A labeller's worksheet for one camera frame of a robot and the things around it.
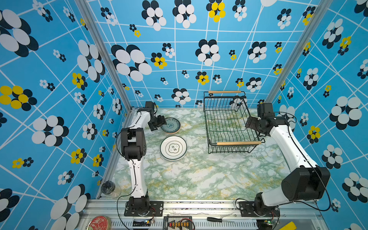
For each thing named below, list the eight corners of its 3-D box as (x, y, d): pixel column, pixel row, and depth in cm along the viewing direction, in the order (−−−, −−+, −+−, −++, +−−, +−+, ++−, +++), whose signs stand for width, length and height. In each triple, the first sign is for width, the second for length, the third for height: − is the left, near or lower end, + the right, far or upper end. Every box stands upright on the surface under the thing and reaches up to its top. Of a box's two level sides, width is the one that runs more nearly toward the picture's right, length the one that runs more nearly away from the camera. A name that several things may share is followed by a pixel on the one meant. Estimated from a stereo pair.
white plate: (159, 162, 92) (158, 159, 89) (162, 139, 104) (161, 135, 100) (187, 162, 92) (186, 159, 89) (187, 138, 104) (187, 135, 100)
